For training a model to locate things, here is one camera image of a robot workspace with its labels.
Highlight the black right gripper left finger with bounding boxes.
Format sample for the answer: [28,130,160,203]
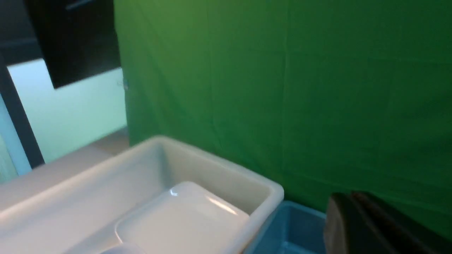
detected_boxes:
[323,193,397,254]

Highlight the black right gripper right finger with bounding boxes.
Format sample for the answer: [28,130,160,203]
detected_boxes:
[351,191,451,254]

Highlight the blue plastic bin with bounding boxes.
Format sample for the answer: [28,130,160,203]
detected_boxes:
[243,201,326,254]

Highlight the green backdrop cloth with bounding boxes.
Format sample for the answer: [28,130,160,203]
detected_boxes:
[114,0,452,239]

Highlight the stack of white square plates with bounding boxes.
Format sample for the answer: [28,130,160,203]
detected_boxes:
[105,181,249,254]

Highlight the large white plastic bin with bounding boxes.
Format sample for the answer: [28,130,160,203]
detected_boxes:
[1,136,284,254]

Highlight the black wall panel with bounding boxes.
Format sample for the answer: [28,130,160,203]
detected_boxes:
[24,0,121,89]

